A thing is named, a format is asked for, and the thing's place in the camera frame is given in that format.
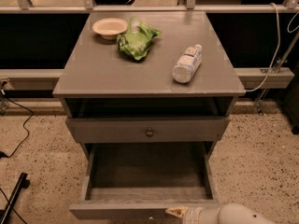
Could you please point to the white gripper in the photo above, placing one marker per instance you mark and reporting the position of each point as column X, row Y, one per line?
column 191, row 216

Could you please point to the grey drawer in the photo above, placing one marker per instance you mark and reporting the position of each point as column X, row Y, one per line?
column 129, row 130
column 141, row 181

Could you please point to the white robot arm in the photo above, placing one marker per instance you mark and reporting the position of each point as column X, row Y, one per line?
column 229, row 213

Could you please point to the grey top drawer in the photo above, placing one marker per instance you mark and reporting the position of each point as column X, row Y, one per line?
column 129, row 130

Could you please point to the grey wooden drawer cabinet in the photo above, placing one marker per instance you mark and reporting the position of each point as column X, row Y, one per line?
column 100, row 82

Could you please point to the white plastic bottle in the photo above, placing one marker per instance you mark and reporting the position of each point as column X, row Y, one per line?
column 187, row 64

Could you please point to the black metal floor stand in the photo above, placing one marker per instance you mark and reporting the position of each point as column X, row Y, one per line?
column 22, row 183

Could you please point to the green chip bag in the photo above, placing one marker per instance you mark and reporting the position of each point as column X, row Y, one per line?
column 136, row 41

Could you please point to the beige paper bowl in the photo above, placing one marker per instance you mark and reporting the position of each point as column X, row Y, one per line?
column 110, row 28

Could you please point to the grey metal railing frame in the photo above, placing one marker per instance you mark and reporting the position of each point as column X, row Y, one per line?
column 149, row 8

